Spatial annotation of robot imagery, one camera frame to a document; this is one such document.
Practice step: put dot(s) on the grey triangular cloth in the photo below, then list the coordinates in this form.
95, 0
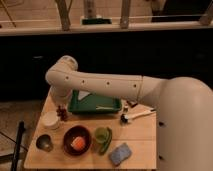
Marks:
82, 95

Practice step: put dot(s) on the thin dark utensil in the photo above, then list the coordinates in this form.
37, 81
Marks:
126, 107

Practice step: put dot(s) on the green base object background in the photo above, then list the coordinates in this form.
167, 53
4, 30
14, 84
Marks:
96, 21

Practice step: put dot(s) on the green plastic tray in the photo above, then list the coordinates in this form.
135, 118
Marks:
89, 103

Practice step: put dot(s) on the small green cup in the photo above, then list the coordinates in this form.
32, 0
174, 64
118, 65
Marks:
101, 134

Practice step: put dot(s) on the white paper cup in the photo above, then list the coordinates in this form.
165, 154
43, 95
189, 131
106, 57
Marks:
50, 120

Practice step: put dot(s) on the dark red grape bunch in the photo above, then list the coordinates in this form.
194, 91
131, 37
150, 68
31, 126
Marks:
62, 113

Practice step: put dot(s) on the dark red bowl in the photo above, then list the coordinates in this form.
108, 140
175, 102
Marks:
69, 137

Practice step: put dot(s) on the orange fruit piece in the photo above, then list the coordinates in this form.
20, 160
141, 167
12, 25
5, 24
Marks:
78, 143

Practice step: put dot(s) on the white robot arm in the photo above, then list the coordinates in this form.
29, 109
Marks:
184, 109

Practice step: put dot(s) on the blue sponge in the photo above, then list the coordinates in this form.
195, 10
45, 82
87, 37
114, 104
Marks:
119, 154

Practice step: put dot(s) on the green cucumber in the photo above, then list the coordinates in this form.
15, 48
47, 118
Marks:
105, 146

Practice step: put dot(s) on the small metal cup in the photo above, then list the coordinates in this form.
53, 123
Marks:
44, 143

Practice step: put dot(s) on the small white stick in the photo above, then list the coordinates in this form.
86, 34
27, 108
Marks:
104, 108

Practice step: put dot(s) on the white handled brush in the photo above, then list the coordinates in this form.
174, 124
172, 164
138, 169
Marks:
127, 118

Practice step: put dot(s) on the black pole left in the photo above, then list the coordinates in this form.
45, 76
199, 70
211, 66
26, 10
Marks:
17, 147

